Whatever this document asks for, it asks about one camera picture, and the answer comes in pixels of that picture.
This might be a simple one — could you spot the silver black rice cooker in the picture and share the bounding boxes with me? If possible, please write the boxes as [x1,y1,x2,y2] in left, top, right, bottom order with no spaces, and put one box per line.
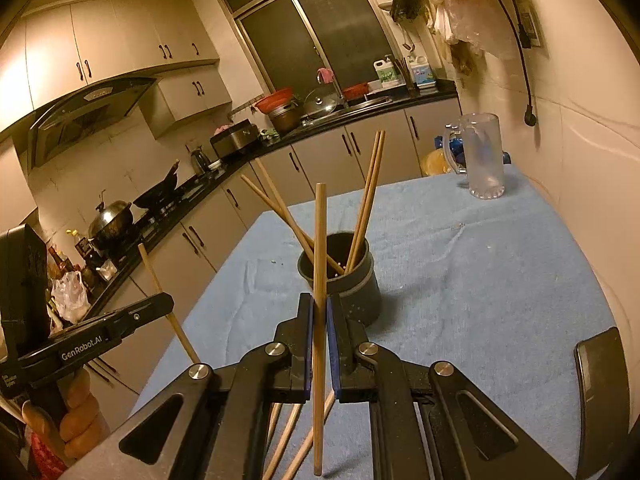
[209,119,259,159]

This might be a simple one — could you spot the dark grey utensil holder cup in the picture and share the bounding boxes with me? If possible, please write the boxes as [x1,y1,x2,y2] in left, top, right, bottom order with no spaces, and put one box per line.
[326,231,382,326]

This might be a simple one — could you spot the red plastic basin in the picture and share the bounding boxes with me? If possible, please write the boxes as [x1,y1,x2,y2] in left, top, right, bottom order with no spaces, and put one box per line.
[255,87,293,115]

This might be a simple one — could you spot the small red bowl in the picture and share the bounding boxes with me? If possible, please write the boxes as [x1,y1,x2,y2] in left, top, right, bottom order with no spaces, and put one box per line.
[342,81,369,101]

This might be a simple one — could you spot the steel pot with lid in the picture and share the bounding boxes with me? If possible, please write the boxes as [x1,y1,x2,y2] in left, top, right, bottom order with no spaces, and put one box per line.
[89,191,134,252]

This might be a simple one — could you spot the dark sliding window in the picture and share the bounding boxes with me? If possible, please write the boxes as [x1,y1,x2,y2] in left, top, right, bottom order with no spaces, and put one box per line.
[221,0,397,99]

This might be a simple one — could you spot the black power cable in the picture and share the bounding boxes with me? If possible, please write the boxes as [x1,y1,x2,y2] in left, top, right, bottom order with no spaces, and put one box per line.
[487,0,539,128]

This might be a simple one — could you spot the electric kettle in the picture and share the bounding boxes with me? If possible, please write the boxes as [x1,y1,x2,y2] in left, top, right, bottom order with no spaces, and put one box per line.
[190,145,212,176]

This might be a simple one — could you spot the white detergent jug green label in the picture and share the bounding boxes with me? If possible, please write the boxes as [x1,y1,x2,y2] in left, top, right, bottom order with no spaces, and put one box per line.
[373,55,400,89]

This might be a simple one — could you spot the black smartphone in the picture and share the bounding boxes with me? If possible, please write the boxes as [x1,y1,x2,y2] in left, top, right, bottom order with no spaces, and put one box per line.
[574,327,630,479]

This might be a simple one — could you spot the black range hood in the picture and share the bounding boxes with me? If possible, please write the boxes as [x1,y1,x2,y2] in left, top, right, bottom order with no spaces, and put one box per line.
[27,76,156,171]

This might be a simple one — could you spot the clear glass pitcher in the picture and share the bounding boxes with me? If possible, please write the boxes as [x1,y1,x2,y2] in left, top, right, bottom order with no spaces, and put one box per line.
[442,113,506,200]

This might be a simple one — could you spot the yellow plastic bag on floor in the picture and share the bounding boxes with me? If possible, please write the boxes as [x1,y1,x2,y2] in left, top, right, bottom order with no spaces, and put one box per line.
[420,148,452,177]

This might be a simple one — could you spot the black wok pan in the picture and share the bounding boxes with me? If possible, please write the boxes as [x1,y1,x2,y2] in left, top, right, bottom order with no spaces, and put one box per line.
[134,159,180,209]

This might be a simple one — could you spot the glass pot lid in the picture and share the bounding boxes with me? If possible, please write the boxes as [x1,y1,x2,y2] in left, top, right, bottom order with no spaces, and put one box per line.
[304,84,341,119]

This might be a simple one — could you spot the wooden chopstick bundle middle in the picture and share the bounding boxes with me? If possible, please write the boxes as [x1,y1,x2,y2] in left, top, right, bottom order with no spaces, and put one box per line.
[262,404,303,480]

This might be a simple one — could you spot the blue towel table cloth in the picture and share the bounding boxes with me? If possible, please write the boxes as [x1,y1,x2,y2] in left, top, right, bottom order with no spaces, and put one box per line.
[131,161,618,480]

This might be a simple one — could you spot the dark cooking pot under basin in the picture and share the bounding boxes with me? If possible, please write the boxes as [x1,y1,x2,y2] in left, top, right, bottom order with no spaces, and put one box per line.
[268,102,303,134]

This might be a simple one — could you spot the white detergent jug blue label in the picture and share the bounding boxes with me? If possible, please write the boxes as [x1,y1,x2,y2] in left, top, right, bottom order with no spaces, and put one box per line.
[407,55,436,88]

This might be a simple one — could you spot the white plastic bag on counter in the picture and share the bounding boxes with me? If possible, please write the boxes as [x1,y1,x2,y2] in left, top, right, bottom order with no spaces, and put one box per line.
[51,271,90,324]

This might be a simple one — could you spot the blue plastic bag on floor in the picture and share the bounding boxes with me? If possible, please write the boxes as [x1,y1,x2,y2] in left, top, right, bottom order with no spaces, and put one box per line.
[447,134,511,166]

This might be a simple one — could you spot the black kitchen countertop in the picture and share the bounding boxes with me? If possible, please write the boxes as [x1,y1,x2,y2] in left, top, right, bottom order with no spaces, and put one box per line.
[87,80,461,316]

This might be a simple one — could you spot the person's left hand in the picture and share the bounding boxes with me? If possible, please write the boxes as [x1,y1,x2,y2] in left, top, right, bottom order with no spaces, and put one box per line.
[22,368,111,466]

